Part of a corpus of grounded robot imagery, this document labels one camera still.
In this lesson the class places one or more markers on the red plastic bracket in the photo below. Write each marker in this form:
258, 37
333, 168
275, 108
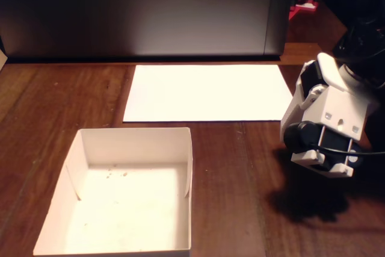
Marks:
303, 7

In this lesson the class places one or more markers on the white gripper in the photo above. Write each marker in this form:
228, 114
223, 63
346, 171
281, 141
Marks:
293, 106

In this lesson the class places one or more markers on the white cardboard box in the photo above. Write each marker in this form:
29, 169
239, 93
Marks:
120, 215

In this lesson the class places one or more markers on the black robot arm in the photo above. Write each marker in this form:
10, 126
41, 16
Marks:
361, 43

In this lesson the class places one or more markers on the black camera with white mount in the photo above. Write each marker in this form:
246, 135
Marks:
300, 136

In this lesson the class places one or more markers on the white paper sheet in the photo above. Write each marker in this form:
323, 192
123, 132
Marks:
204, 94

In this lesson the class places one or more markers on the white object at table edge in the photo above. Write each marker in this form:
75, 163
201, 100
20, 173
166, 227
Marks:
2, 58

